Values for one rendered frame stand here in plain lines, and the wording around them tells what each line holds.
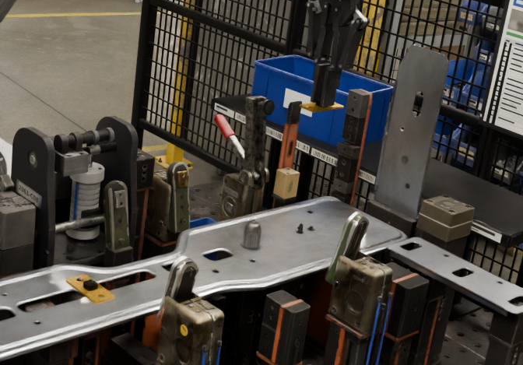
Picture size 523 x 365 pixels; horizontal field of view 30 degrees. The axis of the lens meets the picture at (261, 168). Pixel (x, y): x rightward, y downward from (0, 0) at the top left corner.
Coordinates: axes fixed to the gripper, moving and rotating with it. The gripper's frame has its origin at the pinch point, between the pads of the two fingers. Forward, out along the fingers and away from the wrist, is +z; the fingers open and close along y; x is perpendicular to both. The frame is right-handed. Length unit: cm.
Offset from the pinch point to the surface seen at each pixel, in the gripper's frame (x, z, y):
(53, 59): 218, 130, -422
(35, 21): 262, 131, -516
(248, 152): -2.1, 17.7, -14.3
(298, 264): -10.5, 28.7, 10.0
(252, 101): -2.1, 7.8, -15.2
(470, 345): 44, 58, 16
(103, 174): -32.2, 19.4, -19.1
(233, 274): -23.3, 28.8, 7.1
